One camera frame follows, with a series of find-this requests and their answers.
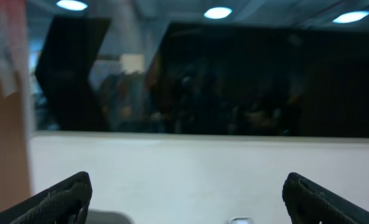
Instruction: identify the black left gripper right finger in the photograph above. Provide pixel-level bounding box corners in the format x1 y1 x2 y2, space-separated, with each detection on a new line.
282 172 369 224

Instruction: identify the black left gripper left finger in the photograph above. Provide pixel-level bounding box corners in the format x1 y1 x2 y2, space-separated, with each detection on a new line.
0 171 93 224

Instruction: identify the white barcode scanner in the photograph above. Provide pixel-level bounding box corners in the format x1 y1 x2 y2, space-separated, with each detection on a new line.
228 217 254 224

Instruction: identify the grey plastic shopping basket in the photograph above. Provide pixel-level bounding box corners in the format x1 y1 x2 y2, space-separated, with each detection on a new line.
85 210 134 224

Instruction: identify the dark window pane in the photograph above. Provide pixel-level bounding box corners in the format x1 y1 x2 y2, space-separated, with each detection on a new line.
34 16 369 138

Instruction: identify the ceiling light right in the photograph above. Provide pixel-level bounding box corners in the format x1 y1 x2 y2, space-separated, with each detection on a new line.
332 11 369 24

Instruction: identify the ceiling light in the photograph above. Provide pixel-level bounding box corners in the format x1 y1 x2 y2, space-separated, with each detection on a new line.
332 11 369 24
56 0 88 11
203 7 232 19

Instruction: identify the ceiling light left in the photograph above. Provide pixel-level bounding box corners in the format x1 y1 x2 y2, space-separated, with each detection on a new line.
56 0 88 11

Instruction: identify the ceiling light middle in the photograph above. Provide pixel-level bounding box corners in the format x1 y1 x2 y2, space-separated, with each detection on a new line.
203 7 232 19

